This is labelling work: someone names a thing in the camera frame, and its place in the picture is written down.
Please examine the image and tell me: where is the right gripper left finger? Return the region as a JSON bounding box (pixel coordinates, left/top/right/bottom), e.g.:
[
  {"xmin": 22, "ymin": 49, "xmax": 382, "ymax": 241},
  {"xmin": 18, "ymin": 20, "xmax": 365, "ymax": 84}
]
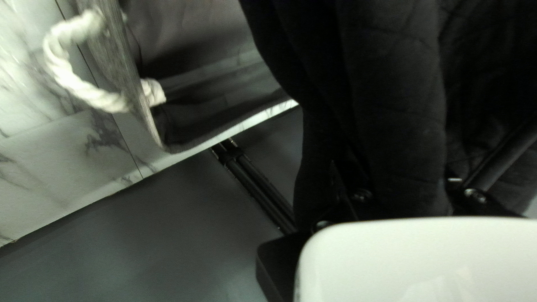
[{"xmin": 312, "ymin": 161, "xmax": 376, "ymax": 231}]

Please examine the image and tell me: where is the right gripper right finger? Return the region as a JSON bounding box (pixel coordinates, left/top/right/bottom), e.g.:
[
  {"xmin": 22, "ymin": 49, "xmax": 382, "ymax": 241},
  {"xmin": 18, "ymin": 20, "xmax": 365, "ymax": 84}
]
[{"xmin": 446, "ymin": 121, "xmax": 537, "ymax": 218}]

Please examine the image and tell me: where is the black sweatshirt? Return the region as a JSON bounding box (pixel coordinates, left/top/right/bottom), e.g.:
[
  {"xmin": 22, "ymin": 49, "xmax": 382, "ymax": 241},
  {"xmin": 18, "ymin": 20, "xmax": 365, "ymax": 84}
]
[{"xmin": 238, "ymin": 0, "xmax": 537, "ymax": 232}]

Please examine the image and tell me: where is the grey fabric basket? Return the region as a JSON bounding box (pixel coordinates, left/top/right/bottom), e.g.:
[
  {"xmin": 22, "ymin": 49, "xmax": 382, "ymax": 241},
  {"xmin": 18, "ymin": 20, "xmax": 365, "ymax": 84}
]
[{"xmin": 42, "ymin": 0, "xmax": 299, "ymax": 155}]

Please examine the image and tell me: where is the black frame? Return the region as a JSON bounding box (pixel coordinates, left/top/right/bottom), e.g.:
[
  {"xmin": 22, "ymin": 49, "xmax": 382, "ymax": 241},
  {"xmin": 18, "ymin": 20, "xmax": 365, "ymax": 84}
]
[{"xmin": 210, "ymin": 138, "xmax": 299, "ymax": 235}]

